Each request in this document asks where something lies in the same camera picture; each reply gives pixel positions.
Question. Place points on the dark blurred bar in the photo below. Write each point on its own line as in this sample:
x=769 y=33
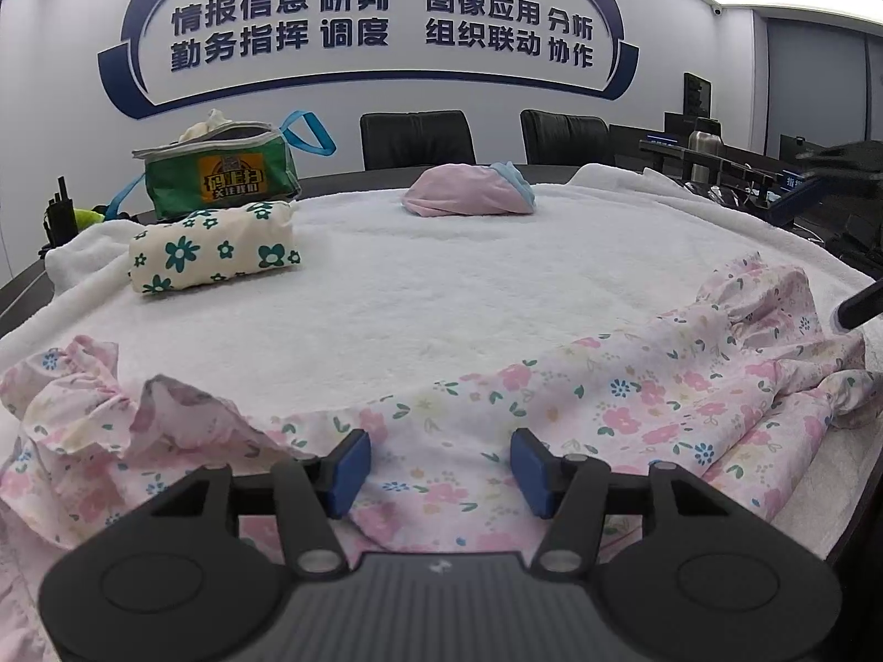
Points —
x=841 y=157

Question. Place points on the yellow-green object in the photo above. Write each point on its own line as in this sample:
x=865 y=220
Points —
x=88 y=218

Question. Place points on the black office chair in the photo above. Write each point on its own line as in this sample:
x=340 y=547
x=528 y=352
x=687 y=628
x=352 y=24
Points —
x=417 y=141
x=566 y=138

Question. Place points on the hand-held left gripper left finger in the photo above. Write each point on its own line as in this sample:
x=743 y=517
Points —
x=348 y=472

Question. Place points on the pink floral garment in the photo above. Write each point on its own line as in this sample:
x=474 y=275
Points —
x=621 y=393

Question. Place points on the steel bottle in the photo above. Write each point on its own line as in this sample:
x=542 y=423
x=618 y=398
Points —
x=705 y=155

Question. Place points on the light blue cloth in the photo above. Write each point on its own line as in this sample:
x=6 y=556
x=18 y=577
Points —
x=519 y=183

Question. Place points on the black walkie talkie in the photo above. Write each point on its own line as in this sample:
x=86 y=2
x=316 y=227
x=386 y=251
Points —
x=58 y=217

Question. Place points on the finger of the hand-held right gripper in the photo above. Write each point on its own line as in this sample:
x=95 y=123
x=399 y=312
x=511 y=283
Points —
x=855 y=309

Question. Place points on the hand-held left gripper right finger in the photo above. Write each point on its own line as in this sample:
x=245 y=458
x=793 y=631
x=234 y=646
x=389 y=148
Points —
x=531 y=472

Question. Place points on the white towel blanket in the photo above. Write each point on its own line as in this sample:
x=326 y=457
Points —
x=448 y=276

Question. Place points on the black monitor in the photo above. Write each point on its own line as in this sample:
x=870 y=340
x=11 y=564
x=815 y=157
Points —
x=698 y=95

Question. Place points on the folded green floral cloth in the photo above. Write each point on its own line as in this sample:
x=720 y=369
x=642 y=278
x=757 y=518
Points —
x=207 y=248

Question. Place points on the folded pink garment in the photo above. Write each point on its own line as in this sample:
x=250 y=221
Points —
x=455 y=189

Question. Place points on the white cloth in bag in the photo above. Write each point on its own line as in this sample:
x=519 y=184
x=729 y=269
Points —
x=209 y=125

